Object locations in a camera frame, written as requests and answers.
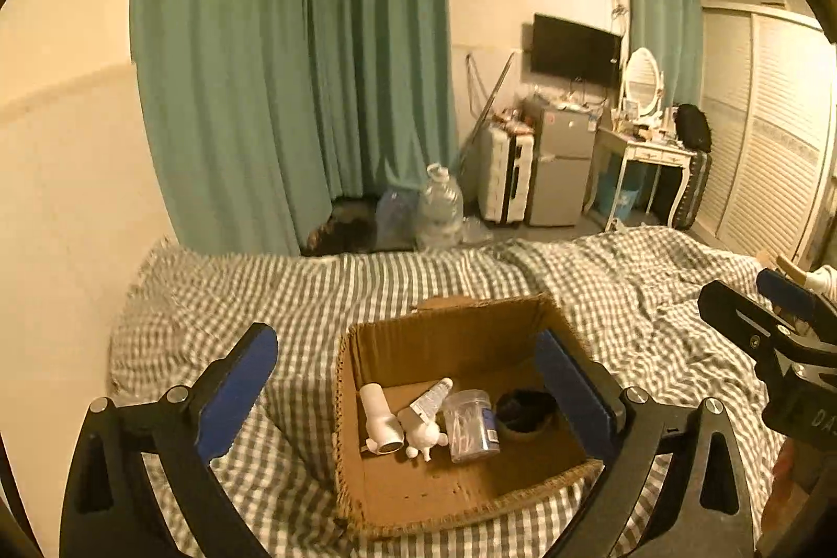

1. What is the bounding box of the clear cotton swab jar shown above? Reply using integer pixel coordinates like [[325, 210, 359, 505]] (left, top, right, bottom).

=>
[[443, 390, 501, 464]]

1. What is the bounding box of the white cream tube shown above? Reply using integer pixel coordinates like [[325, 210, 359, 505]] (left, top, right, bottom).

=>
[[410, 377, 454, 424]]

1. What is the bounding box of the white blue plush toy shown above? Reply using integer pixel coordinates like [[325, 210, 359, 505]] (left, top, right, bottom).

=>
[[397, 408, 450, 462]]

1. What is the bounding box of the white plastic bottle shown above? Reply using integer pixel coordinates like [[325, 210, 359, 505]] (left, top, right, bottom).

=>
[[359, 384, 404, 456]]

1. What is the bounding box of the checkered bed sheet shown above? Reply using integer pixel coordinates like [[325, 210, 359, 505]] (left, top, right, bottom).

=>
[[109, 226, 783, 556]]

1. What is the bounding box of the brown cardboard box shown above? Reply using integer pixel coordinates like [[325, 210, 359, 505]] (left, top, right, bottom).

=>
[[333, 294, 600, 541]]

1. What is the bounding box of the blue waste bin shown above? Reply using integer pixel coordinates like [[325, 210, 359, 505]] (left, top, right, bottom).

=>
[[596, 173, 642, 222]]

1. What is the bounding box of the black backpack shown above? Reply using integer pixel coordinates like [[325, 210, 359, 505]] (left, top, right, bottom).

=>
[[674, 104, 712, 153]]

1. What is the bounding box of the white louvered wardrobe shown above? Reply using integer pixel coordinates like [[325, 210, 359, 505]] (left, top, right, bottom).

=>
[[695, 3, 835, 259]]

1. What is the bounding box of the white dressing table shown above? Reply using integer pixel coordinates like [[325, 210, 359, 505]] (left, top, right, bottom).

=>
[[583, 124, 697, 233]]

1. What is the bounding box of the oval white vanity mirror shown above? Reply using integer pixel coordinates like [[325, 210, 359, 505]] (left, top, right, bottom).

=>
[[620, 47, 664, 124]]

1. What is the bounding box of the large clear water bottle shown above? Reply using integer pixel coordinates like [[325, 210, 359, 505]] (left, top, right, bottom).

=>
[[416, 163, 464, 250]]

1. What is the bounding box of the small grey fridge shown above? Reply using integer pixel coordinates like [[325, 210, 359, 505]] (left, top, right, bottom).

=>
[[524, 95, 597, 228]]

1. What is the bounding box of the white suitcase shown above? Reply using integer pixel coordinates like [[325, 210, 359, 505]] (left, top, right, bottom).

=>
[[478, 126, 535, 224]]

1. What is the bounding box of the dark bag on floor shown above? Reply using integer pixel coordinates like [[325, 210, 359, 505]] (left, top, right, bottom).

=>
[[302, 197, 377, 258]]

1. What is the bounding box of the teal curtain by wardrobe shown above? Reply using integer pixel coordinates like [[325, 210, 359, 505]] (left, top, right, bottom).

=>
[[628, 0, 704, 108]]

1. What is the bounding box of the wall mounted black television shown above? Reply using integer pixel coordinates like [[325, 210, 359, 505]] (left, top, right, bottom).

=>
[[529, 14, 621, 89]]

